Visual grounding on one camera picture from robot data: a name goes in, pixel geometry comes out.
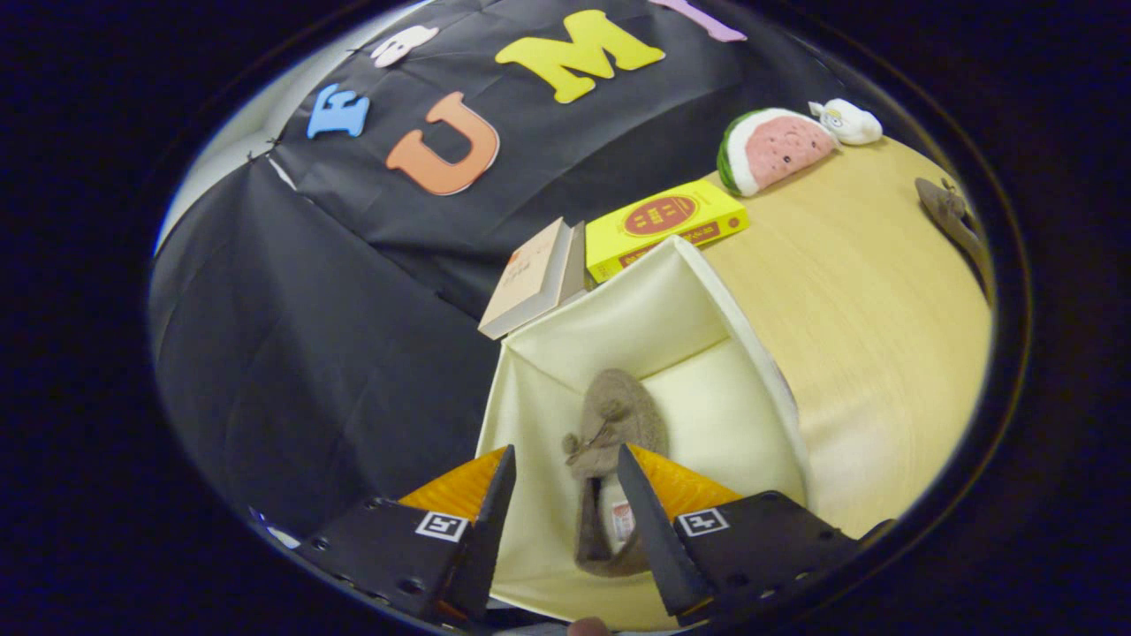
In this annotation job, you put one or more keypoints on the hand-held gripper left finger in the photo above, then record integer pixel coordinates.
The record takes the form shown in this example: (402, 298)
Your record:
(490, 530)

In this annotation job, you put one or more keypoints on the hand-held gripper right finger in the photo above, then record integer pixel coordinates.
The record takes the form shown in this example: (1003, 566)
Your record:
(654, 539)

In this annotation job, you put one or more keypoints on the brown fuzzy shoe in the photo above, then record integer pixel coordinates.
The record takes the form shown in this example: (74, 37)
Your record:
(618, 406)
(950, 216)

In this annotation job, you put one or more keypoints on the cream fabric storage box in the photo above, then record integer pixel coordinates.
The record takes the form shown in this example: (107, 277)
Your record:
(689, 389)

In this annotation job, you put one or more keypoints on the black backdrop cloth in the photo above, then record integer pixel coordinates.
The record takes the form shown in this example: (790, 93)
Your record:
(309, 353)

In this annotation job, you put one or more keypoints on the beige book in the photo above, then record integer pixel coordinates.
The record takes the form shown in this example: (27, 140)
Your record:
(530, 278)

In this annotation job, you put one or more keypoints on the yellow book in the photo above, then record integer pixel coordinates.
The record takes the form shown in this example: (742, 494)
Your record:
(663, 225)

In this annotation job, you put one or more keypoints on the watermelon slice plush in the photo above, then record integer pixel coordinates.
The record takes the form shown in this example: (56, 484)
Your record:
(782, 148)

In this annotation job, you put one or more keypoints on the white plush toy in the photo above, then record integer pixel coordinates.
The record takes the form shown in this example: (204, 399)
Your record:
(850, 122)

